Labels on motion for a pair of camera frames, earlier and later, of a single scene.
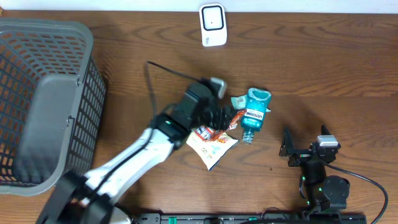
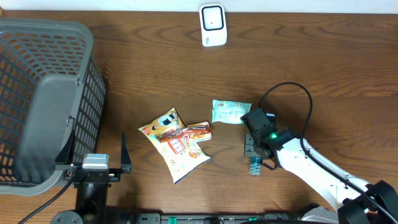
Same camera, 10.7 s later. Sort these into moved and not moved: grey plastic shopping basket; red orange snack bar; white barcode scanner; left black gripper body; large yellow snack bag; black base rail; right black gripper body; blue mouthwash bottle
Moved: red orange snack bar; left black gripper body; large yellow snack bag; blue mouthwash bottle; right black gripper body
Not moved: grey plastic shopping basket; white barcode scanner; black base rail
